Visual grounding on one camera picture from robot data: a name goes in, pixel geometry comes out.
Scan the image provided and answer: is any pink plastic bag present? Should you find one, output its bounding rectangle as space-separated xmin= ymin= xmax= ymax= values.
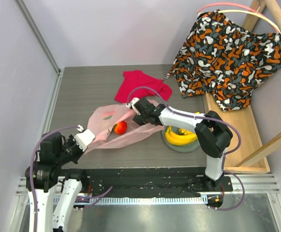
xmin=86 ymin=104 xmax=164 ymax=152

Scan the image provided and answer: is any small yellow banana bunch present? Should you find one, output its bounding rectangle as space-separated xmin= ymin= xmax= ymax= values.
xmin=178 ymin=117 xmax=201 ymax=136

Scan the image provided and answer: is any large yellow banana bunch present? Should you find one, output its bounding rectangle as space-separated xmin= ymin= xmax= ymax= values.
xmin=164 ymin=126 xmax=197 ymax=146

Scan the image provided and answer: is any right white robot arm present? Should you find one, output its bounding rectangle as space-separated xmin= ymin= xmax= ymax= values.
xmin=127 ymin=98 xmax=233 ymax=191

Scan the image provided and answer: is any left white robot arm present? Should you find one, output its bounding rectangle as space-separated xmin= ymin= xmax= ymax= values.
xmin=25 ymin=130 xmax=95 ymax=232

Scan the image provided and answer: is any red fake apple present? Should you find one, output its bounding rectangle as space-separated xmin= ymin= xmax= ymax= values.
xmin=113 ymin=121 xmax=127 ymax=135

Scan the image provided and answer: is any red cloth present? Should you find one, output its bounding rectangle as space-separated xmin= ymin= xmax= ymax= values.
xmin=114 ymin=70 xmax=172 ymax=103

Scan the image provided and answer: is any grey-green plate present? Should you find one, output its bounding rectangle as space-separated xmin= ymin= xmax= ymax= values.
xmin=161 ymin=126 xmax=200 ymax=153

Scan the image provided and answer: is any patterned orange black fabric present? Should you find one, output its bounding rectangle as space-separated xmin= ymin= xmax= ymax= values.
xmin=167 ymin=10 xmax=281 ymax=112

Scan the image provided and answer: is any cream hoop tube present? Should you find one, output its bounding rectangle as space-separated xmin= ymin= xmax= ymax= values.
xmin=219 ymin=9 xmax=281 ymax=34

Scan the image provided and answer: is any pink hoop tube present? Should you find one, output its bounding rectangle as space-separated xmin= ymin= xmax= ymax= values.
xmin=197 ymin=2 xmax=258 ymax=13

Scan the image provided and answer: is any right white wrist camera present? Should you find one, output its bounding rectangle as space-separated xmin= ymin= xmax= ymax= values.
xmin=126 ymin=97 xmax=141 ymax=116

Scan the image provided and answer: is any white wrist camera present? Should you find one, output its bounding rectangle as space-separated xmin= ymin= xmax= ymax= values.
xmin=73 ymin=125 xmax=95 ymax=152
xmin=126 ymin=97 xmax=141 ymax=116

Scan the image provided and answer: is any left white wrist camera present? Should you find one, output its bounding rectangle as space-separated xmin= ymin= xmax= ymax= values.
xmin=73 ymin=125 xmax=95 ymax=152

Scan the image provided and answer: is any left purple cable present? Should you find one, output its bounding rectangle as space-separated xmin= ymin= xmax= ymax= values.
xmin=24 ymin=125 xmax=113 ymax=232

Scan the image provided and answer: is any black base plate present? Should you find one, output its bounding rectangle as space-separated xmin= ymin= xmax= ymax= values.
xmin=81 ymin=167 xmax=233 ymax=198

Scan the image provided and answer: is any wooden tray frame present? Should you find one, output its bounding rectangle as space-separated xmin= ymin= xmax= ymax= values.
xmin=203 ymin=0 xmax=281 ymax=174

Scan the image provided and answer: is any aluminium rail frame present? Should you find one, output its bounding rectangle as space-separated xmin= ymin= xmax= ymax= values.
xmin=14 ymin=0 xmax=281 ymax=232

